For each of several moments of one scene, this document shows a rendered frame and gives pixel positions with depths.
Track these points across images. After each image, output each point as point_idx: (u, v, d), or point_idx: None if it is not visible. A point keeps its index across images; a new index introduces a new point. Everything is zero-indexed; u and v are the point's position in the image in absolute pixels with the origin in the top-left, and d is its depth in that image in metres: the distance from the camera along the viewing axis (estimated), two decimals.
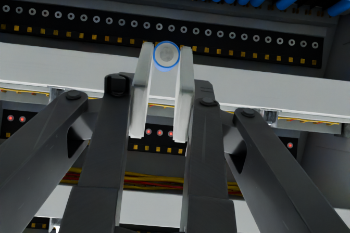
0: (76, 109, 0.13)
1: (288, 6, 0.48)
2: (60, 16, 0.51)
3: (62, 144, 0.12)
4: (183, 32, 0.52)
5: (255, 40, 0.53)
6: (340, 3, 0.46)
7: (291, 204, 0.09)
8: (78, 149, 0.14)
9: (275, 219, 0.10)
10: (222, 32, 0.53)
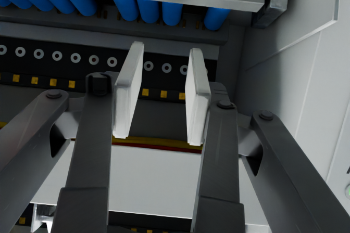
0: (58, 108, 0.13)
1: (136, 15, 0.30)
2: None
3: (45, 144, 0.12)
4: (0, 53, 0.35)
5: (110, 65, 0.35)
6: (208, 10, 0.28)
7: (304, 207, 0.09)
8: (61, 148, 0.14)
9: (288, 222, 0.10)
10: (60, 53, 0.35)
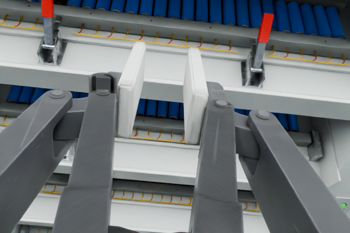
0: (61, 108, 0.13)
1: None
2: None
3: (48, 144, 0.12)
4: None
5: None
6: None
7: (302, 207, 0.09)
8: (64, 148, 0.14)
9: (286, 222, 0.10)
10: None
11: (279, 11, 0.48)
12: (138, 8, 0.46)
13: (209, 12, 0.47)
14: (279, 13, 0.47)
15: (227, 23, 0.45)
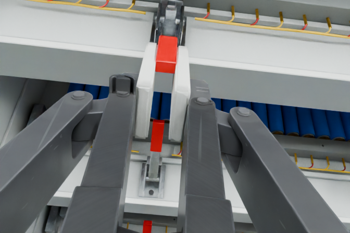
0: (81, 110, 0.13)
1: None
2: None
3: (66, 145, 0.12)
4: None
5: None
6: None
7: (287, 203, 0.09)
8: (83, 150, 0.14)
9: (272, 218, 0.10)
10: None
11: None
12: None
13: None
14: None
15: None
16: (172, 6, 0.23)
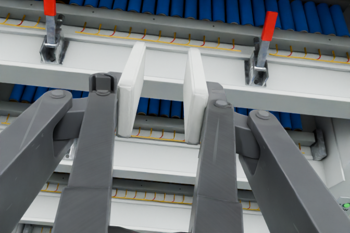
0: (61, 108, 0.13)
1: None
2: None
3: (48, 144, 0.12)
4: None
5: None
6: None
7: (302, 207, 0.09)
8: (64, 148, 0.14)
9: (286, 222, 0.10)
10: None
11: (283, 9, 0.47)
12: (140, 6, 0.45)
13: (212, 10, 0.47)
14: (283, 11, 0.47)
15: (230, 22, 0.45)
16: None
